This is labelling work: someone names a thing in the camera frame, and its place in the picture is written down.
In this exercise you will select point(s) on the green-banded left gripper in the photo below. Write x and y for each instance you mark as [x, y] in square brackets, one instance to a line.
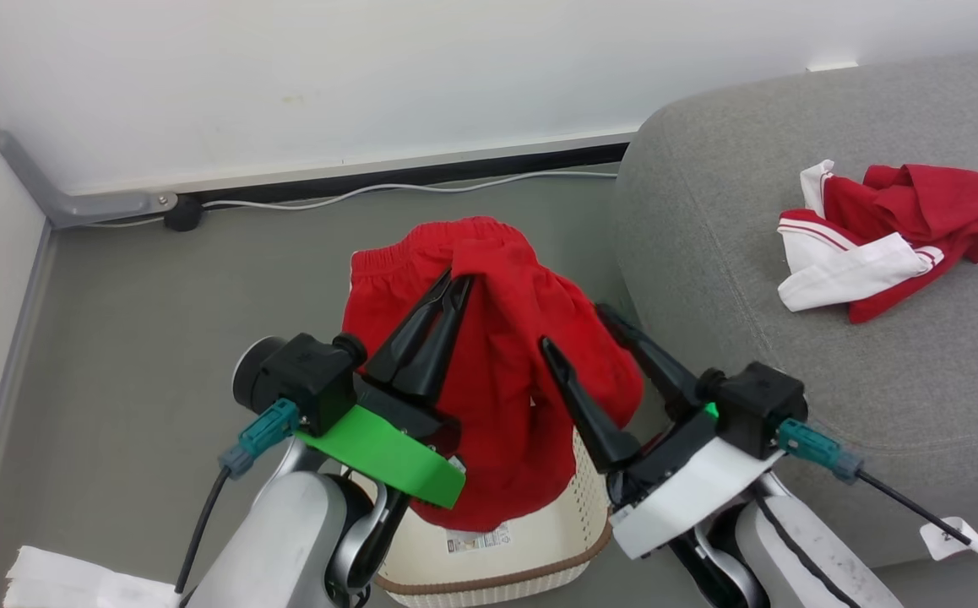
[379, 456]

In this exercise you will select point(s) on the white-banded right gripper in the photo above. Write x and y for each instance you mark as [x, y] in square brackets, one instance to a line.
[692, 490]

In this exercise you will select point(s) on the red shorts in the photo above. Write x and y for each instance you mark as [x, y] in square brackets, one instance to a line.
[506, 371]

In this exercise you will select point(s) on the red and white shirt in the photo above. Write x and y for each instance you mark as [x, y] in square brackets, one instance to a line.
[886, 245]

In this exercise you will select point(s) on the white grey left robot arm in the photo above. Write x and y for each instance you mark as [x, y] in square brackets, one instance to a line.
[286, 540]

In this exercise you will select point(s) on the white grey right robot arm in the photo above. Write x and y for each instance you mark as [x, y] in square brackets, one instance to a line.
[827, 566]

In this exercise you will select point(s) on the cream perforated laundry basket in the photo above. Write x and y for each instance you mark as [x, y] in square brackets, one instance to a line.
[531, 557]

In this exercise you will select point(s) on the white basket label sticker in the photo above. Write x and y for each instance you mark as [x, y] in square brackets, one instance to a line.
[478, 538]

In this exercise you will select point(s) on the silver and black baseboard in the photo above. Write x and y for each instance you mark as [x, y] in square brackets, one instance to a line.
[388, 173]

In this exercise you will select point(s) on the grey fabric sofa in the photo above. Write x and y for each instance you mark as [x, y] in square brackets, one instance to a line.
[877, 380]

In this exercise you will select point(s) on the black round floor plug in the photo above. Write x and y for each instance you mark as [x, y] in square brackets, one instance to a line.
[183, 214]

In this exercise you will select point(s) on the white folded paper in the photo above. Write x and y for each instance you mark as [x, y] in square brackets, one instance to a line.
[67, 583]

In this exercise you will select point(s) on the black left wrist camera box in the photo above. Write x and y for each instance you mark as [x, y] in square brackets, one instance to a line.
[307, 380]

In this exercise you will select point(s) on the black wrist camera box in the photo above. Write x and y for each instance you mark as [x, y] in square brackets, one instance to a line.
[755, 405]
[307, 380]

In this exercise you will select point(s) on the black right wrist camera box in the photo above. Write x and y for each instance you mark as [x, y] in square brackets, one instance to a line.
[755, 405]

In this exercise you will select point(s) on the grey wall conduit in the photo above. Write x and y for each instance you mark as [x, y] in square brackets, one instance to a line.
[75, 205]

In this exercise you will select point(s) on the small white wall fitting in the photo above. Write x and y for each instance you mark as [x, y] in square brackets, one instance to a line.
[831, 65]

